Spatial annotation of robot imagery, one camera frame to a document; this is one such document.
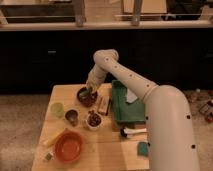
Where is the green pepper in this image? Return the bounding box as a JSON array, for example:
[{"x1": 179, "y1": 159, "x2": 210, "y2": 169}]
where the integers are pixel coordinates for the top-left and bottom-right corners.
[{"x1": 79, "y1": 88, "x2": 92, "y2": 98}]

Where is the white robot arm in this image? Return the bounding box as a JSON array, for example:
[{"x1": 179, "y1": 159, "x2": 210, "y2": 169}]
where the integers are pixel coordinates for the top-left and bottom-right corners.
[{"x1": 86, "y1": 49, "x2": 200, "y2": 171}]

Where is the purple bowl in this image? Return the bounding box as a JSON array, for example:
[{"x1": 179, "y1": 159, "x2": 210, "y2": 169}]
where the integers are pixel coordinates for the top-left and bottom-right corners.
[{"x1": 77, "y1": 87, "x2": 98, "y2": 107}]

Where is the orange bowl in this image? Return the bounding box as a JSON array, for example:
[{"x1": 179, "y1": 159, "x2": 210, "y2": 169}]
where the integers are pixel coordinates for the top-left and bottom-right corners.
[{"x1": 53, "y1": 131, "x2": 83, "y2": 164}]

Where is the wooden block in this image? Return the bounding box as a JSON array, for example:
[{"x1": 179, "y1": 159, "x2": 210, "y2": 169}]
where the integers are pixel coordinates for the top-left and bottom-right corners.
[{"x1": 98, "y1": 96, "x2": 110, "y2": 115}]

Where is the white cloth in bin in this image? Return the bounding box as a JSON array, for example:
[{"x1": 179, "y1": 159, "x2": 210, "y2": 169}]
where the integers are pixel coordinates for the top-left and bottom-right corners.
[{"x1": 126, "y1": 89, "x2": 138, "y2": 103}]

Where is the green plastic bin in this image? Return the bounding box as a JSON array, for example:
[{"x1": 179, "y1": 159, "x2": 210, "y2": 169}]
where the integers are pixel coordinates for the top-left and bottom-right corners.
[{"x1": 112, "y1": 80, "x2": 145, "y2": 124}]

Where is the white cup with dark contents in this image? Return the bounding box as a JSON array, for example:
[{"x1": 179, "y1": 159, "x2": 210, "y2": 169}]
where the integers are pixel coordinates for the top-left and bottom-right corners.
[{"x1": 86, "y1": 113, "x2": 102, "y2": 131}]

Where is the metal cup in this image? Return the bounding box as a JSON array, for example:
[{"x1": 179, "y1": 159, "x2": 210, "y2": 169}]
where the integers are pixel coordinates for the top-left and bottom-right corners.
[{"x1": 65, "y1": 110, "x2": 78, "y2": 126}]

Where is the wooden table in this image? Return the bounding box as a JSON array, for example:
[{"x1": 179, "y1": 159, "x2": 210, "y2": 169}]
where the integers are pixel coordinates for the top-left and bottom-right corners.
[{"x1": 32, "y1": 84, "x2": 149, "y2": 171}]

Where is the light green cup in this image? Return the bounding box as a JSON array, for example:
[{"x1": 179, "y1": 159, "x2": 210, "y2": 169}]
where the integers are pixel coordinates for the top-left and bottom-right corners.
[{"x1": 51, "y1": 102, "x2": 64, "y2": 118}]

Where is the teal sponge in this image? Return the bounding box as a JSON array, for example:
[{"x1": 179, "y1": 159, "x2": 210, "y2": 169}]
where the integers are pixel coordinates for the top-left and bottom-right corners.
[{"x1": 138, "y1": 142, "x2": 148, "y2": 157}]

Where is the small grey object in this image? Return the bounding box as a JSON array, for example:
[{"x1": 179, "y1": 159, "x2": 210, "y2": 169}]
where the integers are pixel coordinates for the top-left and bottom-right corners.
[{"x1": 44, "y1": 152, "x2": 53, "y2": 161}]

